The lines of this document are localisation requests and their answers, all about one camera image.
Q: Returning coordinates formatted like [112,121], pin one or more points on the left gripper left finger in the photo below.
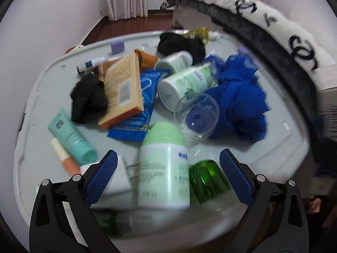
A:
[61,219]

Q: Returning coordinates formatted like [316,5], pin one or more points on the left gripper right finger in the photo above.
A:
[275,219]

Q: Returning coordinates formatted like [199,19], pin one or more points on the green glass cup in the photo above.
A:
[208,180]

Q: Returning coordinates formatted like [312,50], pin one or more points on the green cap white lotion bottle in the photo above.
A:
[163,181]

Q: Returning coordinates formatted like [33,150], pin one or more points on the black sock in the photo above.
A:
[171,42]
[89,102]

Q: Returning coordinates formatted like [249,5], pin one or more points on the blue chiffon scarf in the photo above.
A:
[241,100]

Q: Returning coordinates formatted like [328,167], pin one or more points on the peach white cosmetic tube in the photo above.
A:
[65,159]

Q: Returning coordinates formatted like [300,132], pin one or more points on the teal cosmetic tube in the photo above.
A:
[72,139]

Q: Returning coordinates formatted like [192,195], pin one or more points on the blue foil packet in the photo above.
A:
[136,127]

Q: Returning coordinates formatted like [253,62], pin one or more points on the clear glass bowl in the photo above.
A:
[197,115]

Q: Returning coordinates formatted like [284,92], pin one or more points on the tan cardboard box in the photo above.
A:
[121,80]

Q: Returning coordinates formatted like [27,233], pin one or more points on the white blue glue tube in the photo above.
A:
[95,66]

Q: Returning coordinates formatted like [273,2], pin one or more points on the white plastic storage lid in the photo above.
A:
[277,156]

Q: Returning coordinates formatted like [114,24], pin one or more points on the black white logo blanket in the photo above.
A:
[293,53]

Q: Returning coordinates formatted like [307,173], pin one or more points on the white green label bottle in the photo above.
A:
[194,79]

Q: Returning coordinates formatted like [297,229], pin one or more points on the white brown floor object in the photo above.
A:
[74,48]

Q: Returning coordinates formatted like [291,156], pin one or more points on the brown orange sock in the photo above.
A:
[146,60]

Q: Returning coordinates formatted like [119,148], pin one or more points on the purple small box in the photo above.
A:
[117,46]

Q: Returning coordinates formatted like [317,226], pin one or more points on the small white green bottle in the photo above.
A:
[175,62]

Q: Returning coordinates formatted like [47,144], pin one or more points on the gold tinsel wrapper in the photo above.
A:
[204,33]

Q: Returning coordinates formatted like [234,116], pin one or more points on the white bed frame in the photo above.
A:
[189,19]

